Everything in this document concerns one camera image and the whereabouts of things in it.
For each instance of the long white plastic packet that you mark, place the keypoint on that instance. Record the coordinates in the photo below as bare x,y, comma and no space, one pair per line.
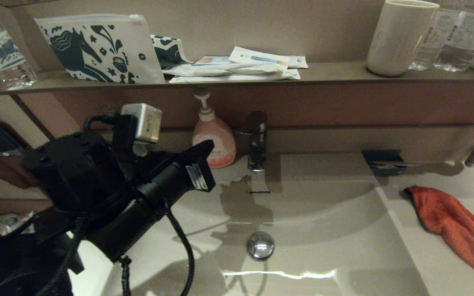
204,70

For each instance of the beige ceramic cup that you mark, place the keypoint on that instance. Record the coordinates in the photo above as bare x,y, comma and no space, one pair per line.
397,37

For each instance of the brown wall shelf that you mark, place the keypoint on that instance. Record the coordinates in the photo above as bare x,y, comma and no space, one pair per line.
335,72

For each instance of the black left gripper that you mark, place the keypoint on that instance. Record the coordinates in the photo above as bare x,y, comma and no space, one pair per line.
167,185

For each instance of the chrome faucet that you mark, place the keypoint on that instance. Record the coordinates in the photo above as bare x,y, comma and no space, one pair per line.
257,148

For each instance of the orange fluffy cloth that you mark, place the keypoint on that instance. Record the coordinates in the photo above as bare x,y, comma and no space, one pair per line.
451,222

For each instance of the dark soap tray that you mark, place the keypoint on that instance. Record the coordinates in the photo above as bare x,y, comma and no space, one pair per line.
381,157

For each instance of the white sink basin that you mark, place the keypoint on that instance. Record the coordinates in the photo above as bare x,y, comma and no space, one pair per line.
323,230

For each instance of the water bottle blue horse label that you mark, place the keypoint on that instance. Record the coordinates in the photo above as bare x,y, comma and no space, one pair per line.
0,51

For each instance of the clear water bottle white label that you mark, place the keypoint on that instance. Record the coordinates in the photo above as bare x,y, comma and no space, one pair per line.
461,41
428,45

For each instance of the small folded blue print pouch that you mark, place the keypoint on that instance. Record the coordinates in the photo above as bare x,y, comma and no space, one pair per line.
169,50

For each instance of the bag of clear plastic bottles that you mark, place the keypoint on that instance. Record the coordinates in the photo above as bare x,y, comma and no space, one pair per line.
6,222

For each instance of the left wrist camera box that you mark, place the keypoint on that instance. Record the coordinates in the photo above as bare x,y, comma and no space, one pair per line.
144,121

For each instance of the pink soap pump bottle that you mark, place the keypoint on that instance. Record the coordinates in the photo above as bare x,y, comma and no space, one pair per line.
220,131

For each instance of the white toothbrush packet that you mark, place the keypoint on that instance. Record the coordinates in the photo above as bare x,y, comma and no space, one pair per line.
257,57

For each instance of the white packet orange blue print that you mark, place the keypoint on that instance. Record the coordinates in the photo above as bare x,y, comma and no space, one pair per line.
212,61

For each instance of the chrome drain plug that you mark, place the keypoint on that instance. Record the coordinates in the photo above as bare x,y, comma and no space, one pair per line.
261,245

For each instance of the white pouch blue horse print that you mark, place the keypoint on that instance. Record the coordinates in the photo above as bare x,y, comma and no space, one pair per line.
138,41

